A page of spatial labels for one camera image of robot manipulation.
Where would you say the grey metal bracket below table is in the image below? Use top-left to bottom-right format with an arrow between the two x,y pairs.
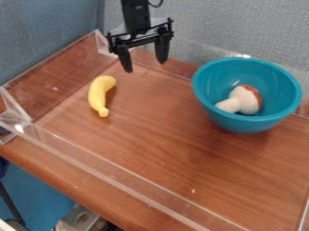
55,205 -> 107,231

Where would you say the white brown toy mushroom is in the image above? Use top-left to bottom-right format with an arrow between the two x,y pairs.
215,85 -> 263,115

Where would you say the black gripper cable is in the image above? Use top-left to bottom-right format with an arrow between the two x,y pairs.
146,0 -> 166,9

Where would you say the blue plastic bowl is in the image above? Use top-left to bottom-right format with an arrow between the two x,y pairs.
191,58 -> 302,134

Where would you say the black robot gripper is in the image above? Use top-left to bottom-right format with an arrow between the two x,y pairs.
106,0 -> 174,73

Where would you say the yellow toy banana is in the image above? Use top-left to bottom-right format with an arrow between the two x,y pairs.
88,76 -> 116,117

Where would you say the clear acrylic tray barrier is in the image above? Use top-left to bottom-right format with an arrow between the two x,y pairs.
0,32 -> 309,231

